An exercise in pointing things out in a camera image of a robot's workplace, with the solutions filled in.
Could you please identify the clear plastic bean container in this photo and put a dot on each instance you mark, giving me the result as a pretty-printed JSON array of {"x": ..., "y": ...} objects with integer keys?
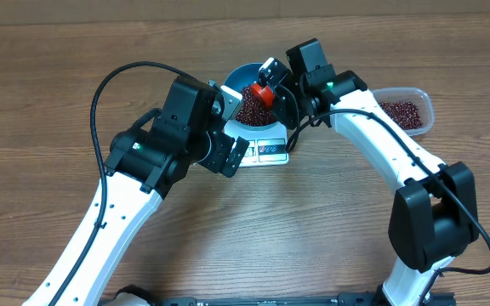
[{"x": 417, "y": 96}]

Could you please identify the white digital kitchen scale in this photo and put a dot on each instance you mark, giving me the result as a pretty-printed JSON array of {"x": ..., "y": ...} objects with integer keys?
[{"x": 267, "y": 144}]

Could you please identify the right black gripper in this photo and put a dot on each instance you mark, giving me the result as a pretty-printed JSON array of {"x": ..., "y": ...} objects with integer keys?
[{"x": 283, "y": 104}]

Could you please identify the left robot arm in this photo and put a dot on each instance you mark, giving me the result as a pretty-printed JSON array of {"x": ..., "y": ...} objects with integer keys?
[{"x": 145, "y": 161}]

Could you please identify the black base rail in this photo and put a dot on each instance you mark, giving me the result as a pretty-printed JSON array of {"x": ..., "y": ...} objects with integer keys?
[{"x": 342, "y": 299}]

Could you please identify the blue metal bowl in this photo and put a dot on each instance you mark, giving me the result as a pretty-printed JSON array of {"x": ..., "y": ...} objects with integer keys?
[{"x": 243, "y": 76}]

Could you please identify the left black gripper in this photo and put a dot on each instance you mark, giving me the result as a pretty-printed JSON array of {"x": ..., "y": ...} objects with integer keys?
[{"x": 226, "y": 153}]

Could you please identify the red beans in bowl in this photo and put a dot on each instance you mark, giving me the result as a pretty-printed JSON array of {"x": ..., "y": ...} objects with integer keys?
[{"x": 253, "y": 111}]

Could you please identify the red measuring scoop blue handle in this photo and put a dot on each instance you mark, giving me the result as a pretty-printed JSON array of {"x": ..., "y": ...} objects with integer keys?
[{"x": 265, "y": 94}]

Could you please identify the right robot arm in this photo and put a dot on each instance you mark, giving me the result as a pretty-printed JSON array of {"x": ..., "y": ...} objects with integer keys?
[{"x": 434, "y": 213}]

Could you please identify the red adzuki beans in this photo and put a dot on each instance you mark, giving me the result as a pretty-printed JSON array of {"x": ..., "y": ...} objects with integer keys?
[{"x": 404, "y": 114}]

